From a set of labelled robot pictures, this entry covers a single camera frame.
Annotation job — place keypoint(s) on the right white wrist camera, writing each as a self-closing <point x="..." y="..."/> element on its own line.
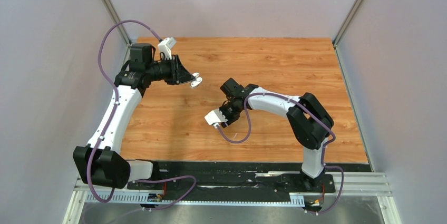
<point x="215" y="118"/>

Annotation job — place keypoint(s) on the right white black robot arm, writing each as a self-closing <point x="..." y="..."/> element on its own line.
<point x="310" y="122"/>

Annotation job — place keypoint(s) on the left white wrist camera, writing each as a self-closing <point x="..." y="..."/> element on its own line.
<point x="167" y="46"/>

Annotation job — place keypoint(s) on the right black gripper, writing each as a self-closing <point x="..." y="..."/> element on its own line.
<point x="230" y="120"/>

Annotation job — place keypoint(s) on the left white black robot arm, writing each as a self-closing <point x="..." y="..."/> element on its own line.
<point x="99" y="162"/>

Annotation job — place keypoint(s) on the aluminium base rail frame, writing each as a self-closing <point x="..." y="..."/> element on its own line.
<point x="240" y="192"/>

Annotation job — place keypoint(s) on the white earbud charging case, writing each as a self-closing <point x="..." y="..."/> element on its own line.
<point x="197" y="80"/>

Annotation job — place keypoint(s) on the right aluminium corner post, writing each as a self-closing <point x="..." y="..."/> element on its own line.
<point x="347" y="22"/>

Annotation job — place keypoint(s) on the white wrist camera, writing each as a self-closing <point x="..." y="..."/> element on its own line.
<point x="215" y="118"/>
<point x="167" y="46"/>

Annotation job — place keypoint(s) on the left aluminium corner post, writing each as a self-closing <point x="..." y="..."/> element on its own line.
<point x="115" y="19"/>

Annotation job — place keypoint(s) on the aluminium corner post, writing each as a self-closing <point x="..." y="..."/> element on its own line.
<point x="115" y="19"/>
<point x="347" y="22"/>

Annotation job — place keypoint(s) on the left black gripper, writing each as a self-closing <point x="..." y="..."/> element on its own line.
<point x="178" y="74"/>

